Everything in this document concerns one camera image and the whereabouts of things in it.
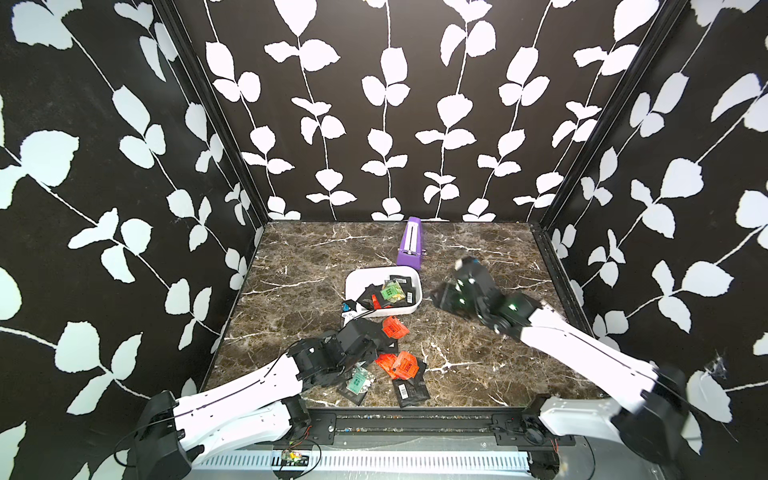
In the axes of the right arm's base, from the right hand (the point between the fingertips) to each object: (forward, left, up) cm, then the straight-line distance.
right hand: (431, 291), depth 77 cm
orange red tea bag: (-13, +6, -19) cm, 24 cm away
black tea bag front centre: (-20, +5, -20) cm, 28 cm away
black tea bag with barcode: (+8, +17, -17) cm, 25 cm away
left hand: (-9, +13, -7) cm, 18 cm away
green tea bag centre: (+9, +10, -15) cm, 21 cm away
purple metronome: (+24, +4, -10) cm, 27 cm away
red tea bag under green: (-12, +12, -18) cm, 25 cm away
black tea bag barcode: (+10, +5, -17) cm, 20 cm away
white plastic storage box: (+16, +23, -17) cm, 33 cm away
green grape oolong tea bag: (-17, +19, -19) cm, 32 cm away
